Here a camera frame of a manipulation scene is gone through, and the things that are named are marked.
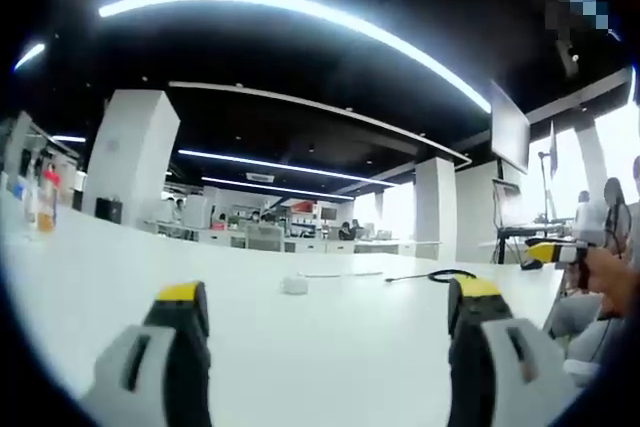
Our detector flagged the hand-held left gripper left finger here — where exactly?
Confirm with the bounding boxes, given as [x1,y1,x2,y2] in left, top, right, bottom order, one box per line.
[82,280,214,427]

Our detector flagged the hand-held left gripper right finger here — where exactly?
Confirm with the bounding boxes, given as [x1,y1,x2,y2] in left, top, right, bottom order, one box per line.
[447,276,581,427]

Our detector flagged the black Type-C cable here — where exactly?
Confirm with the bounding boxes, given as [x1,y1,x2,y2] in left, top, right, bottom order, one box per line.
[383,269,477,285]

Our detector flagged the white charger adapter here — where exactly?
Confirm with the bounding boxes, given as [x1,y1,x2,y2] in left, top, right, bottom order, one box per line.
[278,274,311,296]

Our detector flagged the white desk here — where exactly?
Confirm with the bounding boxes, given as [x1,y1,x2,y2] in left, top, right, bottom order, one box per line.
[0,191,566,427]

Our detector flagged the person's right hand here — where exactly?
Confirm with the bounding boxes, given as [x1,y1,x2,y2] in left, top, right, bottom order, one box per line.
[585,245,640,319]

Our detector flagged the black stand table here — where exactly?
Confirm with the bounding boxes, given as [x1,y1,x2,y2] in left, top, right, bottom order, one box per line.
[492,224,556,265]

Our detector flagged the tripod stand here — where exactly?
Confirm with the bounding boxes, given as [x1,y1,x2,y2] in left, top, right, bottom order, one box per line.
[536,119,561,223]

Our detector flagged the person's grey trousers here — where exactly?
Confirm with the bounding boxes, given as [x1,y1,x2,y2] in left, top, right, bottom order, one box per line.
[543,290,629,378]

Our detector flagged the hanging flat monitor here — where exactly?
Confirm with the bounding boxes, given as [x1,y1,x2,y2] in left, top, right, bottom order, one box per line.
[489,79,532,176]

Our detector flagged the black bin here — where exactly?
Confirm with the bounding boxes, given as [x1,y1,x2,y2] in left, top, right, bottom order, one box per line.
[94,196,124,224]

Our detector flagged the grey office chair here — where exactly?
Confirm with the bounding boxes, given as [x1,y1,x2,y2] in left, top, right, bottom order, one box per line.
[244,222,286,253]

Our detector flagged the orange drink bottle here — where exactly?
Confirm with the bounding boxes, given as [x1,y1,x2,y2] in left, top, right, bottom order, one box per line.
[36,166,60,234]

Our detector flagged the clear plastic bottle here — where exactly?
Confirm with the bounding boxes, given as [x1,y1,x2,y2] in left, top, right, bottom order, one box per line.
[22,156,41,228]

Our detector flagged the long ceiling light strip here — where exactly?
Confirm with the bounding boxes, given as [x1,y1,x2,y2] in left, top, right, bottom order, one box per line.
[97,0,494,114]

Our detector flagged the thin black cable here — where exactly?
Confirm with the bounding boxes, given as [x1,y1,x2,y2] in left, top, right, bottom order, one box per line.
[588,315,617,364]

